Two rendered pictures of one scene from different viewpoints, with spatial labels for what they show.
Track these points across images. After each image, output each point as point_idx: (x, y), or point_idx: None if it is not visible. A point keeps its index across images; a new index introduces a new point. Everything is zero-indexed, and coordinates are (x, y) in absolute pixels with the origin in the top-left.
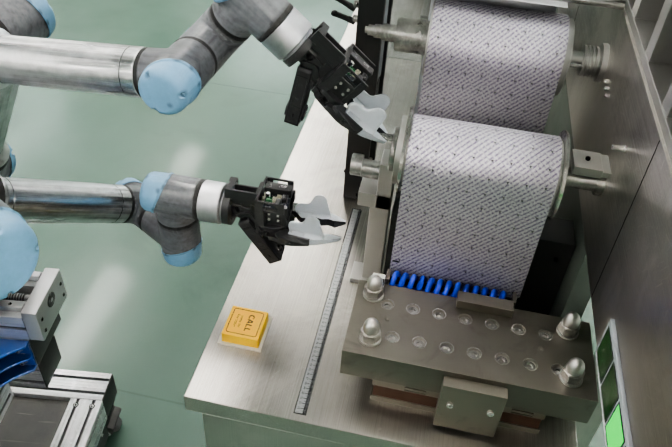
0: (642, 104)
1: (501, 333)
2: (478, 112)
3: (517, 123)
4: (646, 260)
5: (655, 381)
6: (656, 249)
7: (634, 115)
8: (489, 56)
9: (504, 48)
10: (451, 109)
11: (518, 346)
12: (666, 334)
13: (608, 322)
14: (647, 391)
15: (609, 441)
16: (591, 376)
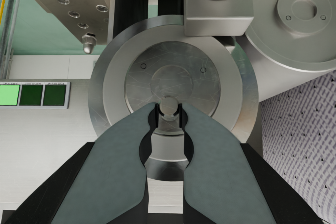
0: (156, 197)
1: (97, 13)
2: (297, 101)
3: (272, 102)
4: (59, 158)
5: (0, 142)
6: (53, 171)
7: (163, 184)
8: (308, 188)
9: (303, 197)
10: (322, 91)
11: (93, 20)
12: (8, 162)
13: (74, 99)
14: (3, 132)
15: (9, 87)
16: (98, 43)
